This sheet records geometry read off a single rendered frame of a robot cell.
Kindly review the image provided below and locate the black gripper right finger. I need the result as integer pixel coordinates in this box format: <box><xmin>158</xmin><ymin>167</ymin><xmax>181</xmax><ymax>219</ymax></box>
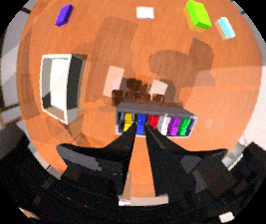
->
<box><xmin>145</xmin><ymin>123</ymin><xmax>229</xmax><ymax>197</ymax></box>

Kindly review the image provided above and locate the red fuse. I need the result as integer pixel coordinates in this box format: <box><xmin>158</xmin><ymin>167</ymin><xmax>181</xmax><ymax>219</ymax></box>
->
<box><xmin>148</xmin><ymin>115</ymin><xmax>159</xmax><ymax>128</ymax></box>

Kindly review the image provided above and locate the white square tray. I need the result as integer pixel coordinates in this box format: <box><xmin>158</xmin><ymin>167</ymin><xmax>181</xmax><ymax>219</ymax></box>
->
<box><xmin>40</xmin><ymin>54</ymin><xmax>84</xmax><ymax>124</ymax></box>

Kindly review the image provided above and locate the light blue flat block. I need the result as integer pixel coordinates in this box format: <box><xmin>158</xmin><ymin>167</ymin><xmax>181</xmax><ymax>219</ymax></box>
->
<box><xmin>218</xmin><ymin>16</ymin><xmax>234</xmax><ymax>39</ymax></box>

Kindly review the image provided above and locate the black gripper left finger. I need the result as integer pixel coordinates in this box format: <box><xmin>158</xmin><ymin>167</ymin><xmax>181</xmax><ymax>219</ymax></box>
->
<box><xmin>56</xmin><ymin>123</ymin><xmax>136</xmax><ymax>197</ymax></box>

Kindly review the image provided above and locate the blue flat bar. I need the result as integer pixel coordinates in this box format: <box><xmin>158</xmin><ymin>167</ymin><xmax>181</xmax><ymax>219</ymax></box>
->
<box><xmin>55</xmin><ymin>3</ymin><xmax>73</xmax><ymax>27</ymax></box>

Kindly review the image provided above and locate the green rectangular block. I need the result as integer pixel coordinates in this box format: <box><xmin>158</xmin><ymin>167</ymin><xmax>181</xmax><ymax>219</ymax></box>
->
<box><xmin>186</xmin><ymin>0</ymin><xmax>212</xmax><ymax>30</ymax></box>

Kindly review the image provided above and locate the small white flat tile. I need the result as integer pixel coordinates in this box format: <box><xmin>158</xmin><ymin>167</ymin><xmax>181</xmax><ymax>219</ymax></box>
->
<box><xmin>136</xmin><ymin>6</ymin><xmax>153</xmax><ymax>20</ymax></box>

